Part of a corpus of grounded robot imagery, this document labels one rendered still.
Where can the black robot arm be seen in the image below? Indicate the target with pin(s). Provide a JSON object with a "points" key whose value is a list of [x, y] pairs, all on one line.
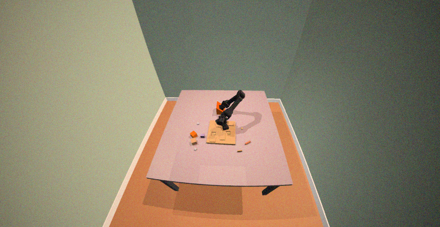
{"points": [[229, 111]]}

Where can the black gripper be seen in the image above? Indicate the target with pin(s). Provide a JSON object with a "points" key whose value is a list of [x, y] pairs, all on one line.
{"points": [[225, 126]]}

